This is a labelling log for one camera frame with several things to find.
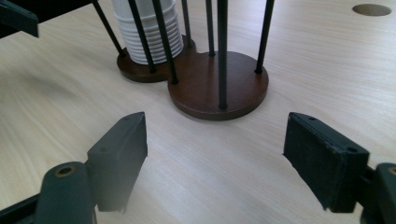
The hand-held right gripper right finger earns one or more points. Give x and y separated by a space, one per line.
323 165

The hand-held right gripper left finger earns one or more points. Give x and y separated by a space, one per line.
120 155

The brown wooden cup holder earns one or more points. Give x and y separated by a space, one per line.
211 87

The stack of white paper cups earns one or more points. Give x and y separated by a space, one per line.
151 37

